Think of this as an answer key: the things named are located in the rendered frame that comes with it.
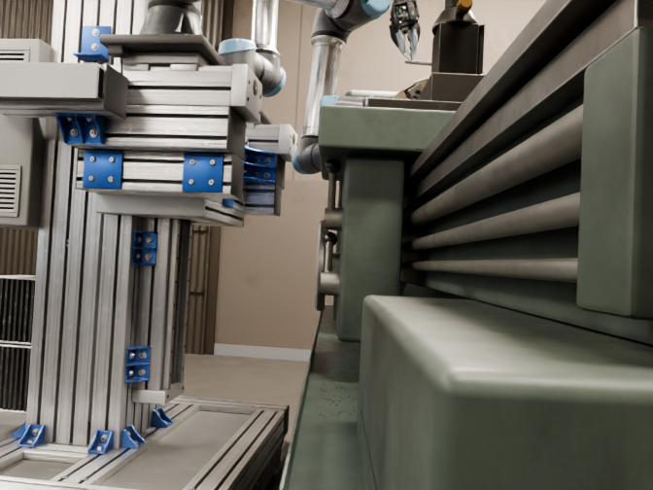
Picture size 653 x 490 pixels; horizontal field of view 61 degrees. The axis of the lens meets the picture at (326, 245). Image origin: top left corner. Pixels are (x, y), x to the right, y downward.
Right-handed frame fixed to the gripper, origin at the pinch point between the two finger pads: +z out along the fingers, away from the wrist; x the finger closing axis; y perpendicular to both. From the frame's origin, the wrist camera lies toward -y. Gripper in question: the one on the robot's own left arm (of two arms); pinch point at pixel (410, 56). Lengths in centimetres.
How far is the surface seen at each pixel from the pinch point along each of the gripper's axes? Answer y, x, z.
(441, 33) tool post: 73, -10, 22
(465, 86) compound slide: 77, -9, 33
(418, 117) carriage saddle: 90, -20, 39
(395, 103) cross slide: 79, -20, 33
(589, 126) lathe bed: 141, -24, 52
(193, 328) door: -241, -143, 82
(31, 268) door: -254, -259, 15
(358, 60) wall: -234, 12, -85
